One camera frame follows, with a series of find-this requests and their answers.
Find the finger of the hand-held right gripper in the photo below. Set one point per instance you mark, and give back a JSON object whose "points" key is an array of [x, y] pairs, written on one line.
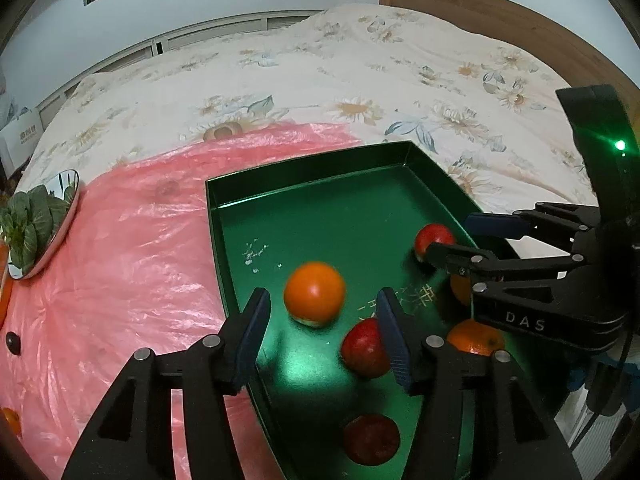
{"points": [[500, 265], [492, 224]]}

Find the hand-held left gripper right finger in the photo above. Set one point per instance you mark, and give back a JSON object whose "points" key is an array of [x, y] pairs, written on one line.
{"points": [[395, 340]]}

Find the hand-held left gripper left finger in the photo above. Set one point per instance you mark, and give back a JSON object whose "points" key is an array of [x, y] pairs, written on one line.
{"points": [[250, 340]]}

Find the red apple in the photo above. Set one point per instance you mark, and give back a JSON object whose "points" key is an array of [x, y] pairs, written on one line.
{"points": [[362, 355], [372, 437], [432, 235]]}

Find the orange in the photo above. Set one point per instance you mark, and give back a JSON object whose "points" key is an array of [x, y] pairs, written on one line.
{"points": [[315, 294], [472, 339], [460, 290], [11, 420]]}

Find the green rectangular tray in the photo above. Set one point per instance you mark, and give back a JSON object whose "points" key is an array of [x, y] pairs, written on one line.
{"points": [[325, 210]]}

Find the pink plastic sheet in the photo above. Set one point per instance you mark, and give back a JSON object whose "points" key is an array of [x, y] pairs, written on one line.
{"points": [[140, 260]]}

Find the patterned white plate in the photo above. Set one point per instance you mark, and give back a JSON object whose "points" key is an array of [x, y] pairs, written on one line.
{"points": [[55, 240]]}

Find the wooden headboard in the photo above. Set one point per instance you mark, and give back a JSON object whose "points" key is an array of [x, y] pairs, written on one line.
{"points": [[475, 5]]}

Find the dark plum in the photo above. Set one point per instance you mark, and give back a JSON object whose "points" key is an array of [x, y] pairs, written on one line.
{"points": [[12, 342]]}

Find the orange rimmed plate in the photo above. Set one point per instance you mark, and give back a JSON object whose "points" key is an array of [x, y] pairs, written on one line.
{"points": [[6, 300]]}

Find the green bok choy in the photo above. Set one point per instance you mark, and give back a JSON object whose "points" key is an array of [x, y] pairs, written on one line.
{"points": [[30, 225]]}

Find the white cardboard box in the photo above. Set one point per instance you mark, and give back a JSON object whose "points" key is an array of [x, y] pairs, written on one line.
{"points": [[20, 140]]}

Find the white slatted radiator cover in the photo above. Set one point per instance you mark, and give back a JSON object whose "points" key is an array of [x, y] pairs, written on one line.
{"points": [[200, 35]]}

